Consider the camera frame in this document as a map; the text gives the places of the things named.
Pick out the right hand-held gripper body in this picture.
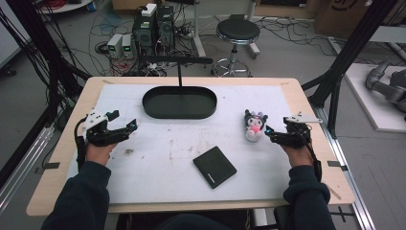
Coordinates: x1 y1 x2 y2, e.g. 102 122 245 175
282 111 324 150

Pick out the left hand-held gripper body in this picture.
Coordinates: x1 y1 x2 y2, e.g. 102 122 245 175
81 108 130 149

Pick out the black and white plush toy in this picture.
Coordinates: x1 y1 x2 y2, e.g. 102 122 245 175
243 108 269 144

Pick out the person's left hand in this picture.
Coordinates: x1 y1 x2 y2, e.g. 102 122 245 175
85 141 120 167

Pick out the person's right hand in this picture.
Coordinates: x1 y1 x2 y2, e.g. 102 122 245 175
280 143 316 169

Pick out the black oval tray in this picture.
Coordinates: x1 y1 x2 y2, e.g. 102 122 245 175
142 85 218 121

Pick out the white table mat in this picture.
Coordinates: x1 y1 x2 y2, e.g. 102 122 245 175
66 83 301 205

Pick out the light wooden table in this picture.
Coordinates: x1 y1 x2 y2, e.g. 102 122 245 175
26 76 356 218

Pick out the black flat wallet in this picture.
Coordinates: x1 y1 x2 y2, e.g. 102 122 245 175
192 146 238 190

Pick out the grey power supply unit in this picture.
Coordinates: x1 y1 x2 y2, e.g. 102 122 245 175
122 34 135 59
106 33 124 59

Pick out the white platform board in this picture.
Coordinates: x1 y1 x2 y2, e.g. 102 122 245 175
344 62 406 134

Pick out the black T-shaped stand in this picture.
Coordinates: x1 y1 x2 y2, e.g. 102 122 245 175
140 55 214 89

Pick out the black computer tower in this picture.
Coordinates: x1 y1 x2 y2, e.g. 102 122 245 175
155 5 176 50
131 12 158 56

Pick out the black round stool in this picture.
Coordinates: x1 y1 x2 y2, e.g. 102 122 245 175
211 17 261 79

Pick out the white box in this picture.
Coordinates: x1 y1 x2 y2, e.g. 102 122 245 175
141 3 158 18

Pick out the white metal stand leg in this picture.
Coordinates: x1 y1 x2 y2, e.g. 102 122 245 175
190 0 208 58

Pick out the cardboard box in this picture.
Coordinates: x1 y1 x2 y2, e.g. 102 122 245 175
313 0 406 32

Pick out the left hand-held gripper cable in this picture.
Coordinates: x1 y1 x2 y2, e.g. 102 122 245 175
74 115 89 173

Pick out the hand-held gripper cable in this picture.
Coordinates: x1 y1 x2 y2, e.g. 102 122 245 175
74 115 89 173
300 127 324 184

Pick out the right hand-held gripper cable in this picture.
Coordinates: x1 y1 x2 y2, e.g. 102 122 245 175
300 127 324 184

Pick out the aluminium rail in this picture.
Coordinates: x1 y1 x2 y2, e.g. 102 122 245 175
0 125 56 213
313 106 378 230

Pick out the black metal frame strut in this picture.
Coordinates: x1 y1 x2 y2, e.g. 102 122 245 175
301 0 398 139

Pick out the black cable bundle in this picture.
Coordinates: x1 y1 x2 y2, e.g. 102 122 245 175
0 0 93 129

